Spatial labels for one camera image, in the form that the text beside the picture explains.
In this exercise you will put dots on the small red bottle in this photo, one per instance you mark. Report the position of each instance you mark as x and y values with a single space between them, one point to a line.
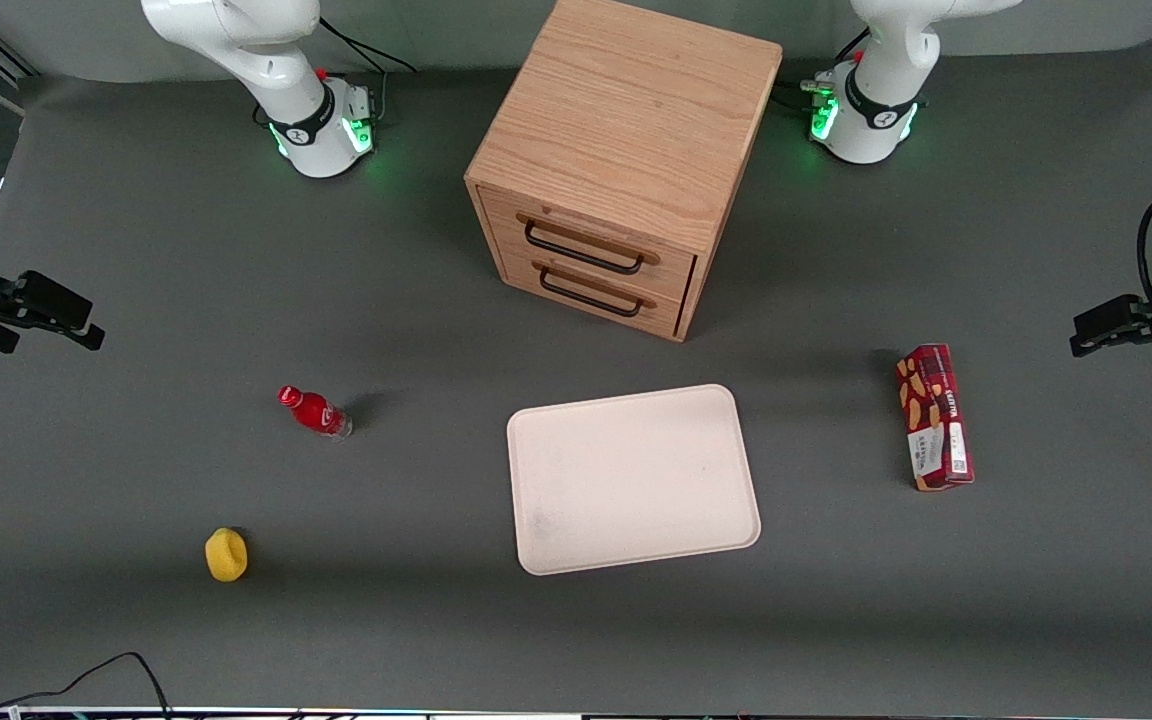
318 412

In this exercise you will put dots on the wooden drawer cabinet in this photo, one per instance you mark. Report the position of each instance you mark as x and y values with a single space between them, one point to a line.
626 110

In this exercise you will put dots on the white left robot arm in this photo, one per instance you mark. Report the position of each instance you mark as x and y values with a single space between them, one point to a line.
886 70

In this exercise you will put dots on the yellow lemon toy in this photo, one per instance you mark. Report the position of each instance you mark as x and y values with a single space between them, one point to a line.
226 555

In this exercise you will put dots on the aluminium frame rail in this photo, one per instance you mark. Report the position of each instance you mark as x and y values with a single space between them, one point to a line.
4 55

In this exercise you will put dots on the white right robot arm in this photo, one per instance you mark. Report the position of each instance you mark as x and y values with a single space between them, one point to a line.
266 60

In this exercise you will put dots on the beige rectangular tray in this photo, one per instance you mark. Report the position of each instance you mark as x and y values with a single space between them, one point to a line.
631 480

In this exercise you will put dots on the red cookie box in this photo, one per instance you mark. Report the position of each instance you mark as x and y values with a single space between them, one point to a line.
934 420

